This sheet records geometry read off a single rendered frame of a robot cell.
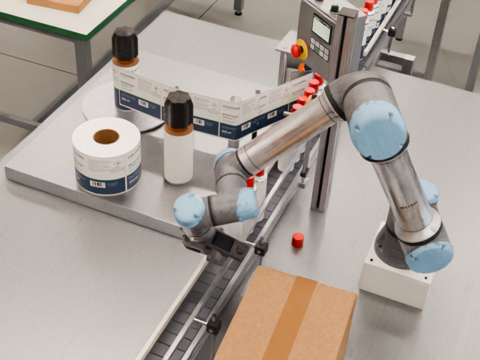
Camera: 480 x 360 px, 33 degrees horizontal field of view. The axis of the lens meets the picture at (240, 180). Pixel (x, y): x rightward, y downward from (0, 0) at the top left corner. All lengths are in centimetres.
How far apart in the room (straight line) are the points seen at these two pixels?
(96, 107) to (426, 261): 130
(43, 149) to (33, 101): 182
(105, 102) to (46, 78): 183
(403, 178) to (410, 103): 121
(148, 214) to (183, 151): 21
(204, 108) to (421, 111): 86
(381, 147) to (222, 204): 39
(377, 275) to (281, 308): 49
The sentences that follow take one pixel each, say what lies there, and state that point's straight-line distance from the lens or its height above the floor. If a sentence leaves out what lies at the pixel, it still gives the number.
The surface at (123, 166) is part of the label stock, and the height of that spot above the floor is 98.
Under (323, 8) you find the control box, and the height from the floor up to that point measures 147.
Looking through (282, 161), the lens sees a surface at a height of 92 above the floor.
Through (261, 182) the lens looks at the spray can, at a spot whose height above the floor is 103.
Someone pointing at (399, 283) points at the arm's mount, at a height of 90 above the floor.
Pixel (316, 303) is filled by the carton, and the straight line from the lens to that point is 187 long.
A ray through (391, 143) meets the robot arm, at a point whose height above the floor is 146.
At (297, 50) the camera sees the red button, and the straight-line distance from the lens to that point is 230.
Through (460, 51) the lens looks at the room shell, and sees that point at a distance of 520.
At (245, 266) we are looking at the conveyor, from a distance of 228.
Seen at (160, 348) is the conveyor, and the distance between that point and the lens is 208.
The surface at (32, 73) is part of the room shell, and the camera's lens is 471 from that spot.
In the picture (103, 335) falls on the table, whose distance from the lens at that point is 218.
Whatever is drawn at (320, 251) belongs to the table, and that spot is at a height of 83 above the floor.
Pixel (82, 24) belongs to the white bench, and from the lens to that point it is 350.
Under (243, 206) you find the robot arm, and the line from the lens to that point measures 190.
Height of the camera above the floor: 250
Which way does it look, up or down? 40 degrees down
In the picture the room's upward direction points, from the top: 4 degrees clockwise
